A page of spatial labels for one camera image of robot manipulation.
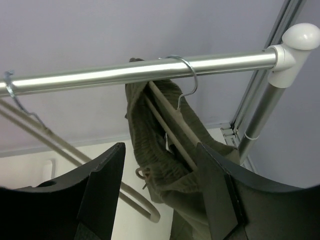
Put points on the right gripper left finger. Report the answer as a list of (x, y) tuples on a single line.
[(78, 205)]

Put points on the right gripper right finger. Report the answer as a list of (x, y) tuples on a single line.
[(242, 205)]

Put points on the olive green shorts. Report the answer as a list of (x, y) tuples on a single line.
[(168, 177)]

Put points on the beige hanger with metal hook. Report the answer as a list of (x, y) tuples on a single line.
[(31, 123)]

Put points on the white metal clothes rack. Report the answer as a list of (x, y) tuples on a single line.
[(284, 61)]

